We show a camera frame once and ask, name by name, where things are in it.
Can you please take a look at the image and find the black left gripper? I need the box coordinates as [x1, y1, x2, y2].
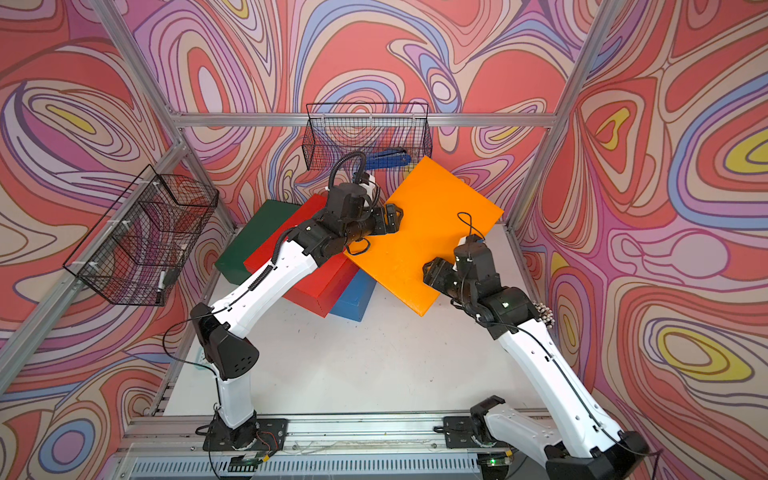
[341, 203, 408, 249]

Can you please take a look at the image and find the red shoebox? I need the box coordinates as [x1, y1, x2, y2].
[245, 193, 359, 317]

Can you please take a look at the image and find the orange shoebox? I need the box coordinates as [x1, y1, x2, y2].
[348, 157, 503, 316]

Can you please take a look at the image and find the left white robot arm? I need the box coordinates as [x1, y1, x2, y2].
[190, 183, 404, 452]

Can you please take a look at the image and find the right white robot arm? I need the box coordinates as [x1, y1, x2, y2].
[423, 234, 650, 479]

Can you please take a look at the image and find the blue tool in basket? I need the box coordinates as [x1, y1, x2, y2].
[366, 148, 412, 170]

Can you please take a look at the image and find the metal cup of pens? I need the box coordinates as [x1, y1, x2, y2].
[534, 302, 555, 329]

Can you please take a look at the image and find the blue shoebox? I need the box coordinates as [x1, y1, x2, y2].
[330, 270, 377, 322]

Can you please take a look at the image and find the green shoebox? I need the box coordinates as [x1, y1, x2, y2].
[215, 200, 300, 285]

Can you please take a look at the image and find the black marker in basket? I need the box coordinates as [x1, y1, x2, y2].
[155, 270, 166, 305]

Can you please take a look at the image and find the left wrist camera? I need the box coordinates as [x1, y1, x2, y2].
[353, 172, 378, 196]

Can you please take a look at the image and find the black wire basket back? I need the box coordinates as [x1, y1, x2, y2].
[302, 101, 433, 172]

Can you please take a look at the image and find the black wire basket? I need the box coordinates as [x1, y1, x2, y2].
[302, 101, 433, 172]
[63, 166, 219, 306]

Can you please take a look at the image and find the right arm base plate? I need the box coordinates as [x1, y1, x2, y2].
[433, 415, 509, 449]

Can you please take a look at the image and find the black wire basket left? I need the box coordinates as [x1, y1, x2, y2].
[63, 166, 219, 306]

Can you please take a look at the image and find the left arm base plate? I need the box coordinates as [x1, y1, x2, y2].
[195, 415, 289, 453]

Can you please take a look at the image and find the aluminium front rail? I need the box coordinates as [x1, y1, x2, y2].
[101, 409, 625, 480]

